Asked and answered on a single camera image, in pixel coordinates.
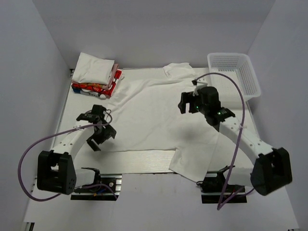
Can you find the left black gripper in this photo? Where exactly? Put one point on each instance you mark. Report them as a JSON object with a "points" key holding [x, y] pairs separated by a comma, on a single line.
{"points": [[100, 138]]}

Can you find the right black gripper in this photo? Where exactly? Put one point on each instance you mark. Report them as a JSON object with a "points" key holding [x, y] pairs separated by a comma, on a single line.
{"points": [[190, 104]]}

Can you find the white t shirt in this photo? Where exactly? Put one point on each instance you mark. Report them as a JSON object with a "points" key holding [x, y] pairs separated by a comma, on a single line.
{"points": [[146, 117], [90, 69]]}

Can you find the red printed t shirt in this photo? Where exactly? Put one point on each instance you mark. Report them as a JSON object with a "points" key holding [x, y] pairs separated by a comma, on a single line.
{"points": [[98, 90]]}

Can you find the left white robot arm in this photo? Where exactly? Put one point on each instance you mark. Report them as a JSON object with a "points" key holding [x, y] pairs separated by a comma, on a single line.
{"points": [[56, 171]]}

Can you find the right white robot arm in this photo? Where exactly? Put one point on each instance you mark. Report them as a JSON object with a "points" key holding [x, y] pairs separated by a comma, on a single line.
{"points": [[271, 167]]}

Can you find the white plastic basket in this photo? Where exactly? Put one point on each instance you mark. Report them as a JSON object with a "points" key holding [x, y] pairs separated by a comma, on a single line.
{"points": [[239, 68]]}

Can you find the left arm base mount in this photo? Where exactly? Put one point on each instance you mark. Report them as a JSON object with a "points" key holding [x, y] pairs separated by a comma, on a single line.
{"points": [[108, 190]]}

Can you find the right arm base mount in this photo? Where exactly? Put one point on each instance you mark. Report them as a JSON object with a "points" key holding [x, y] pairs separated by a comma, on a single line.
{"points": [[212, 185]]}

